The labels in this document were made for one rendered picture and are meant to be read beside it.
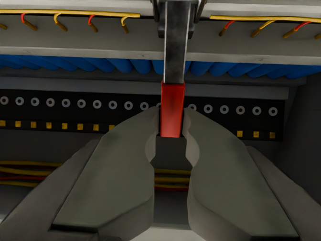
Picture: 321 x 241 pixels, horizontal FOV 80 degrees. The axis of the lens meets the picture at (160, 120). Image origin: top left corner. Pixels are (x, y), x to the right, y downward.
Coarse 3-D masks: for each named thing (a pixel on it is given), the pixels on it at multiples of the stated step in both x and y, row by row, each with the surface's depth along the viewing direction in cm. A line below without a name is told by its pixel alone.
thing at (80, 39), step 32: (0, 32) 13; (32, 32) 13; (64, 32) 13; (96, 32) 13; (128, 32) 13; (224, 32) 12; (256, 32) 12; (288, 32) 12; (320, 32) 12; (288, 64) 14; (320, 64) 14
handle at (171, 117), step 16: (176, 16) 8; (176, 32) 8; (176, 48) 9; (176, 64) 9; (176, 80) 10; (176, 96) 10; (160, 112) 11; (176, 112) 10; (160, 128) 11; (176, 128) 11
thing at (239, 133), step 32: (0, 96) 25; (32, 96) 25; (64, 96) 25; (96, 96) 25; (128, 96) 25; (160, 96) 25; (0, 128) 26; (32, 128) 25; (64, 128) 25; (96, 128) 25; (256, 128) 25
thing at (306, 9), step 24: (0, 0) 11; (24, 0) 10; (48, 0) 10; (72, 0) 10; (96, 0) 10; (120, 0) 10; (144, 0) 10; (216, 0) 10; (240, 0) 10; (264, 0) 10; (288, 0) 10; (312, 0) 10
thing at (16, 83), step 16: (80, 16) 13; (96, 16) 13; (112, 16) 13; (144, 16) 13; (208, 16) 13; (304, 16) 12; (320, 16) 12; (0, 80) 25; (16, 80) 25; (32, 80) 25; (48, 80) 25; (64, 80) 25; (80, 80) 24; (96, 80) 24; (112, 80) 24; (320, 80) 23; (192, 96) 25; (208, 96) 24; (224, 96) 24; (240, 96) 24; (256, 96) 24; (272, 96) 24; (288, 96) 24; (320, 96) 23
